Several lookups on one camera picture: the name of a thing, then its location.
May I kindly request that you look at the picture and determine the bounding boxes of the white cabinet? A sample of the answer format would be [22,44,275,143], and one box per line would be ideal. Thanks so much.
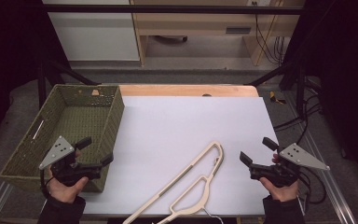
[42,0,141,63]

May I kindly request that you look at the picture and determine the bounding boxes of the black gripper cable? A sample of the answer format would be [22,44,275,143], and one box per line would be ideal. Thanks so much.
[297,167,328,205]
[39,168,56,201]

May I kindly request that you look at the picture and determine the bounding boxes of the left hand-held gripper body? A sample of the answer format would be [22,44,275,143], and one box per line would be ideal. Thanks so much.
[39,135,103,188]

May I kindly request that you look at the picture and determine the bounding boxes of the white table sheet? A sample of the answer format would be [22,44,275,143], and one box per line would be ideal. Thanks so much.
[81,95,282,217]

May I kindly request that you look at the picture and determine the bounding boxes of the light wooden desk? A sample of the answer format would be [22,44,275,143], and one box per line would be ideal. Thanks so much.
[129,0,306,67]

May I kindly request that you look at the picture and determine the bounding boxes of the black curtain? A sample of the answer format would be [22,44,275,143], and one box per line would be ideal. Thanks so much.
[0,0,73,153]
[281,0,358,190]

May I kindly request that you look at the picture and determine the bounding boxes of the person's left hand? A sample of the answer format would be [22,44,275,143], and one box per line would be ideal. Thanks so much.
[47,149,90,205]

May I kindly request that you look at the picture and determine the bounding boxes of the green woven basket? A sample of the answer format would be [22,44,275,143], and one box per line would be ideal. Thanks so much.
[0,84,126,193]

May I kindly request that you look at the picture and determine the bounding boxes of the thin white cord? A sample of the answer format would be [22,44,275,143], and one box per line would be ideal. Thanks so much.
[202,208,226,224]

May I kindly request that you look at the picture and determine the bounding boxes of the black metal frame stand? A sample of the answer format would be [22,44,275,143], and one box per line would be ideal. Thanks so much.
[244,58,308,117]
[36,55,101,109]

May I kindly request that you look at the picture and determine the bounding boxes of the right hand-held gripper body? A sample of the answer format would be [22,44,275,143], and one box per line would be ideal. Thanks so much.
[249,143,331,189]

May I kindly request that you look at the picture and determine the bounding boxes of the black floor cables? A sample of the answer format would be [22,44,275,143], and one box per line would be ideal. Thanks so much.
[272,77,324,147]

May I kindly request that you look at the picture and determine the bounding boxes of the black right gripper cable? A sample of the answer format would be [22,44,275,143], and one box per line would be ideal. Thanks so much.
[297,167,328,205]

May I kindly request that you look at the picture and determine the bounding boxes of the black horizontal frame bar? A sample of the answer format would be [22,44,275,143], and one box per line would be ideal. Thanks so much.
[41,4,304,15]

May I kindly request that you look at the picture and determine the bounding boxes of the yellow black hand tool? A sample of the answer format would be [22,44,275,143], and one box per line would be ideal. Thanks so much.
[268,91,287,105]

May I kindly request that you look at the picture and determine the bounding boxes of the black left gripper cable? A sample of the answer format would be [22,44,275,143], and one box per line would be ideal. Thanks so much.
[39,168,56,201]

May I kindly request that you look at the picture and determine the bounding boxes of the bundle of black hanging cables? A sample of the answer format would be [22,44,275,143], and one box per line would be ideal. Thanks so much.
[251,1,291,65]

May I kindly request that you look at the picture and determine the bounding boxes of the beige wooden clothes hanger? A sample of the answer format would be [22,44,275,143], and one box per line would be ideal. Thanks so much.
[121,140,225,224]

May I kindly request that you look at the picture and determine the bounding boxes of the person's right hand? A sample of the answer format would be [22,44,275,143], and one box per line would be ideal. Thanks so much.
[258,152,300,203]

